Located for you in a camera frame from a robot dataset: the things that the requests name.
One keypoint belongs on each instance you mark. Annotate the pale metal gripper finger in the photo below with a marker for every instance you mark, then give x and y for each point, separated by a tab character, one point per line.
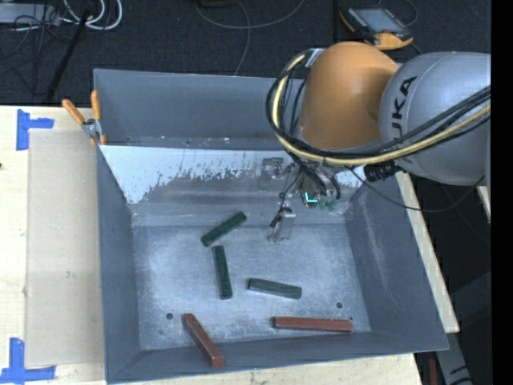
286	227
273	231

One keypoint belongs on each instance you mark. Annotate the grey metal bin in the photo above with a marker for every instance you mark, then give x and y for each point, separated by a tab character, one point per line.
256	263

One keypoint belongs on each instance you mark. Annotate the dark green flat block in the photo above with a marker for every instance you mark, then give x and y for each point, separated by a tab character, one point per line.
223	228
274	288
222	272

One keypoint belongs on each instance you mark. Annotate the red-brown flat block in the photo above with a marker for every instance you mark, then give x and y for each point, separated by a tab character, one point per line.
312	324
202	340

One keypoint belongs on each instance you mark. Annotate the pale wood flat board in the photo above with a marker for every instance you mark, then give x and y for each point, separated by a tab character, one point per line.
64	247

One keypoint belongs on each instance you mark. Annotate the black cylinder on white bracket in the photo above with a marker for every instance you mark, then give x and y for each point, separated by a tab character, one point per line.
380	172

